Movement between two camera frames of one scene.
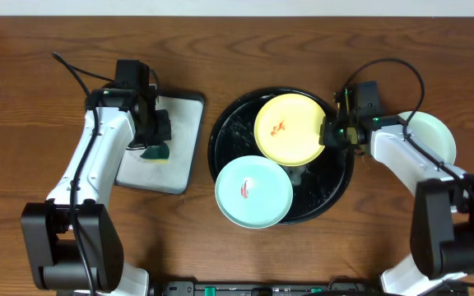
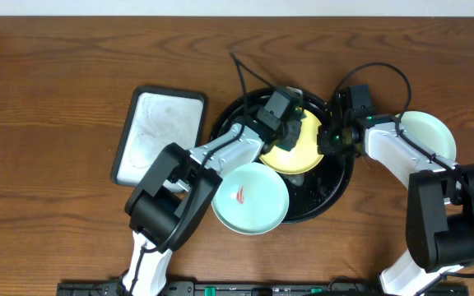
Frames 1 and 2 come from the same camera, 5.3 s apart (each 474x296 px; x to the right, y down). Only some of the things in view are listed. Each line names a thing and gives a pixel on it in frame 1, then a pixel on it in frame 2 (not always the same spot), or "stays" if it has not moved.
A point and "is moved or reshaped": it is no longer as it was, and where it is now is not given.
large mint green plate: x=432 y=133 stays
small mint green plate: x=253 y=191 is moved or reshaped
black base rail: x=262 y=288 stays
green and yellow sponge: x=156 y=154 to x=292 y=128
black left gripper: x=161 y=128 to x=290 y=131
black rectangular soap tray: x=177 y=175 stays
